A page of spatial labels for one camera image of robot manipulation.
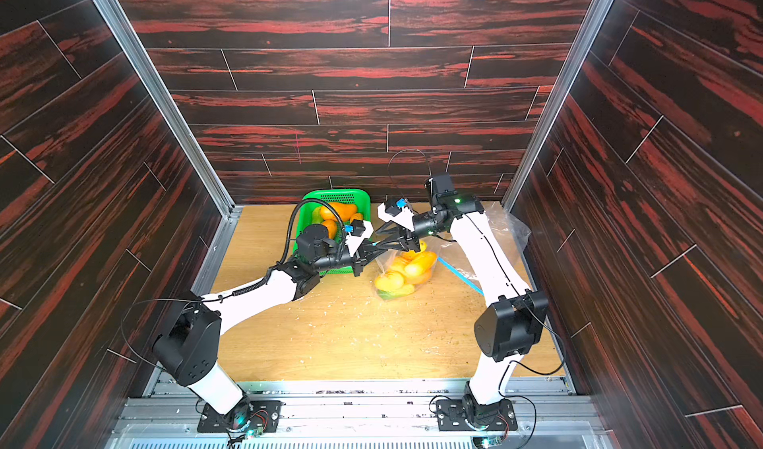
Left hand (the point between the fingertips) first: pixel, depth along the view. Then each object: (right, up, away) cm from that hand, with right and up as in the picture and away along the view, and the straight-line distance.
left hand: (386, 248), depth 76 cm
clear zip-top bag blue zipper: (+4, -8, +14) cm, 17 cm away
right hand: (0, +3, +1) cm, 3 cm away
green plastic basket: (-9, +18, +38) cm, 43 cm away
